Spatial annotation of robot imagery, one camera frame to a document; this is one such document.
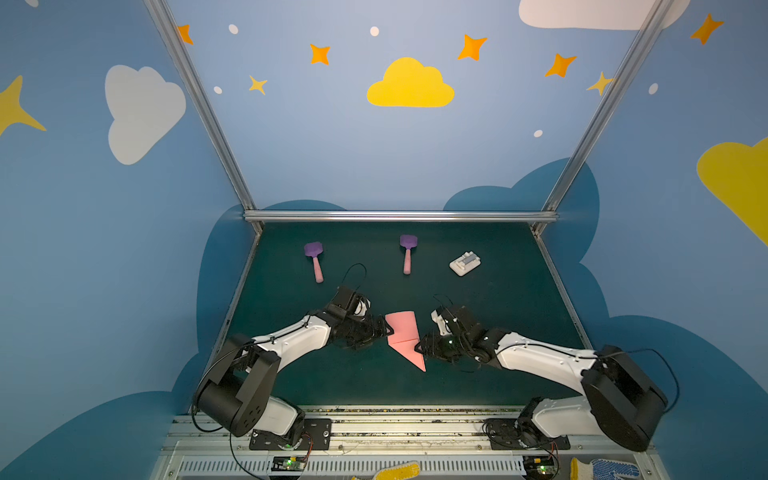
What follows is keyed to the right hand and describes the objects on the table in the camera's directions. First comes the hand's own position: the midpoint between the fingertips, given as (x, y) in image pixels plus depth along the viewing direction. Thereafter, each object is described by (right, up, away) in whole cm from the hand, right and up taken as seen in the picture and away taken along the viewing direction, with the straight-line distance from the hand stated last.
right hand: (419, 346), depth 84 cm
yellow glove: (-4, -25, -15) cm, 29 cm away
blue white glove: (+42, -25, -14) cm, 51 cm away
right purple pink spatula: (-1, +32, +31) cm, 44 cm away
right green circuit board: (+28, -25, -13) cm, 40 cm away
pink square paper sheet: (-3, +1, +7) cm, 8 cm away
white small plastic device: (+20, +23, +24) cm, 39 cm away
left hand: (-9, +3, +1) cm, 10 cm away
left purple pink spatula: (-37, +29, +28) cm, 54 cm away
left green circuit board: (-33, -25, -13) cm, 43 cm away
